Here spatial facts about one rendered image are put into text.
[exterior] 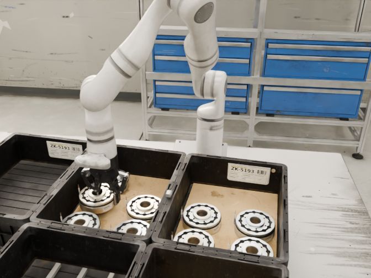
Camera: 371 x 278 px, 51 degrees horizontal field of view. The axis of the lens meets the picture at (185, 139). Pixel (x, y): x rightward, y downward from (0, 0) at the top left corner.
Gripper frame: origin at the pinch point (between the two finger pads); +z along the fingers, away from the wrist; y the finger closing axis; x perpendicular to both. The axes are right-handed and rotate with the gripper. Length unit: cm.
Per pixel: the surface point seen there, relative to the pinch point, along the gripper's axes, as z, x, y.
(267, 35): -3, -190, -38
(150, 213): 1.4, 2.4, -13.0
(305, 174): 18, -52, -58
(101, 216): 4.2, 3.4, 0.9
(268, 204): 4.7, -12.1, -44.0
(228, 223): 4.6, -1.4, -33.9
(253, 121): 62, -189, -33
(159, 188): 4.4, -13.0, -11.0
